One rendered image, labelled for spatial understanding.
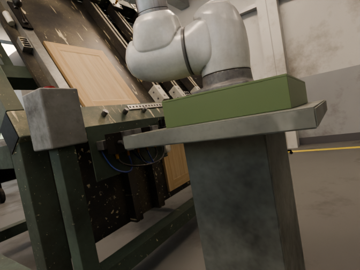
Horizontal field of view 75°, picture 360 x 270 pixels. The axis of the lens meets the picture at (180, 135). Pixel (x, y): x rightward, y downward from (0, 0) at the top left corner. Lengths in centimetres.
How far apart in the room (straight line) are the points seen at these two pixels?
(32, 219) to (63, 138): 36
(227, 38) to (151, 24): 23
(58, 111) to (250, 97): 55
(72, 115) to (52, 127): 8
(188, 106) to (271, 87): 23
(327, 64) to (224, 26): 373
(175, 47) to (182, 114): 20
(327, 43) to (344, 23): 32
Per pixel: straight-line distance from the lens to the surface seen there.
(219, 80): 71
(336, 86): 437
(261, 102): 60
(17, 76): 131
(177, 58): 75
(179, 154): 194
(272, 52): 427
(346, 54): 442
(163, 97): 155
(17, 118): 101
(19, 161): 100
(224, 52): 72
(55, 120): 79
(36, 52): 137
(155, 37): 77
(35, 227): 103
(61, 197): 87
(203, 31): 75
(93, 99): 127
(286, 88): 59
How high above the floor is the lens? 77
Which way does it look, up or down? 4 degrees down
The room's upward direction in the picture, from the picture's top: 10 degrees counter-clockwise
